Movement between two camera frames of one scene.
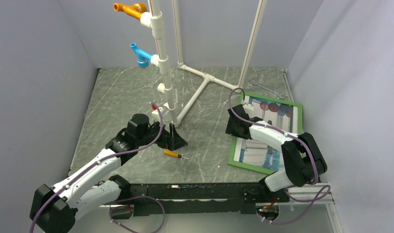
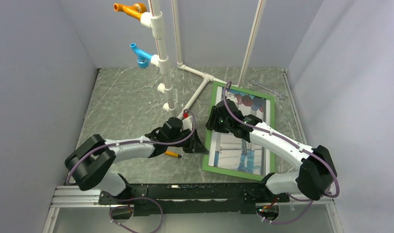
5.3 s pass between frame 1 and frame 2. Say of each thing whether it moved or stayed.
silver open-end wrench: stayed
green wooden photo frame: moved
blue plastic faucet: stayed
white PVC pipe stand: stayed
